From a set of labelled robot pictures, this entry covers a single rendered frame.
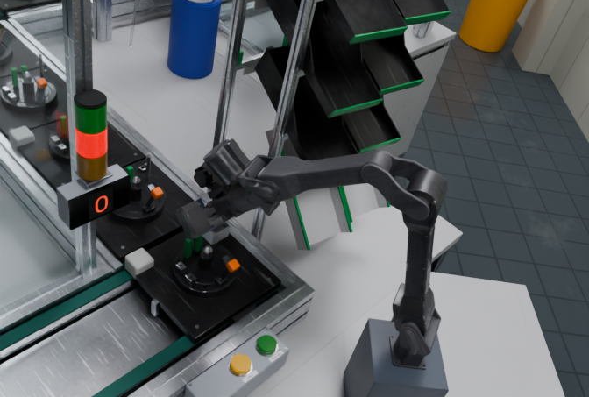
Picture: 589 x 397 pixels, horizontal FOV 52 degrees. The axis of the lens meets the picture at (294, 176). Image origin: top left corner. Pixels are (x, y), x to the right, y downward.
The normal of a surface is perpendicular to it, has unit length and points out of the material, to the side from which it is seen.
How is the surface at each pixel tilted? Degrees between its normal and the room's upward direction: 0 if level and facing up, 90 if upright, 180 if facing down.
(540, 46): 90
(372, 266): 0
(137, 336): 0
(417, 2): 25
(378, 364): 0
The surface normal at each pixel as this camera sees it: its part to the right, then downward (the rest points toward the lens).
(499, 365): 0.19, -0.74
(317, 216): 0.54, -0.09
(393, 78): 0.42, -0.41
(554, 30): -0.01, 0.65
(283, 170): -0.21, -0.85
